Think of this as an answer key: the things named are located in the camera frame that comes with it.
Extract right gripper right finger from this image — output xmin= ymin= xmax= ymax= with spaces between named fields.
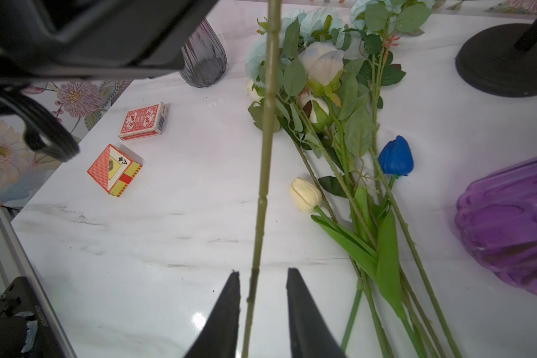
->
xmin=286 ymin=268 xmax=345 ymax=358

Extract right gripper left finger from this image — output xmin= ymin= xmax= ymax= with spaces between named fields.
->
xmin=184 ymin=271 xmax=241 ymax=358

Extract smoky pink glass vase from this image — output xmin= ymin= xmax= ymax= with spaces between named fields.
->
xmin=180 ymin=19 xmax=228 ymax=88

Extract small pink rose stem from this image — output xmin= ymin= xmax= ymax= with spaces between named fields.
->
xmin=241 ymin=0 xmax=281 ymax=358

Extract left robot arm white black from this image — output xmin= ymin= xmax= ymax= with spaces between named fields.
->
xmin=0 ymin=1 xmax=214 ymax=162

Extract purple blue glass vase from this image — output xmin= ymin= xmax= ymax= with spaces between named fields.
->
xmin=454 ymin=157 xmax=537 ymax=296

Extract orange red card box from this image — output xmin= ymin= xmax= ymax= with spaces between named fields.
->
xmin=87 ymin=144 xmax=143 ymax=197

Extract red playing card box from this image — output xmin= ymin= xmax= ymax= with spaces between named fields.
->
xmin=118 ymin=102 xmax=169 ymax=141

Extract pink flower bouquet green stems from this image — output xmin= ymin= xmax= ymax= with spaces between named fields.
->
xmin=245 ymin=1 xmax=461 ymax=357

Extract blue microphone on black stand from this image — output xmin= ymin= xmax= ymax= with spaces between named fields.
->
xmin=455 ymin=19 xmax=537 ymax=98

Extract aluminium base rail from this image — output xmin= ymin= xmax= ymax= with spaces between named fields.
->
xmin=0 ymin=208 xmax=76 ymax=357

